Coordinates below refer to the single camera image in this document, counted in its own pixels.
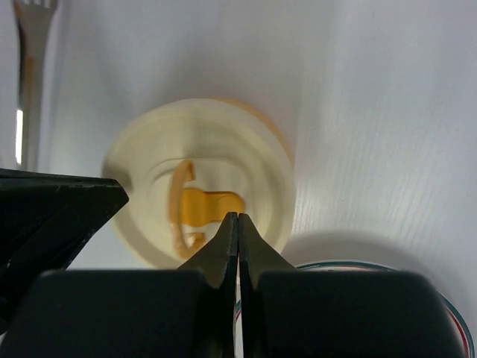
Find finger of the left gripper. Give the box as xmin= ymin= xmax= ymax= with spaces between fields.
xmin=1 ymin=169 xmax=129 ymax=324

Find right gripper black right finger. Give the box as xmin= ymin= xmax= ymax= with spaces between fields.
xmin=238 ymin=214 xmax=464 ymax=357

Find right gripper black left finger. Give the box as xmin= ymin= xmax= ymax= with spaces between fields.
xmin=1 ymin=213 xmax=238 ymax=357

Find round beige container lid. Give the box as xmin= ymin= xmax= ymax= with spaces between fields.
xmin=102 ymin=98 xmax=296 ymax=269

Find metal food tongs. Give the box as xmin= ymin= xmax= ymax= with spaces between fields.
xmin=11 ymin=1 xmax=59 ymax=172

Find round beige lunch container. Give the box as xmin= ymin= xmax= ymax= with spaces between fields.
xmin=214 ymin=97 xmax=294 ymax=166

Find patterned round plate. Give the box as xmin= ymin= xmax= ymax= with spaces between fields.
xmin=297 ymin=260 xmax=476 ymax=358

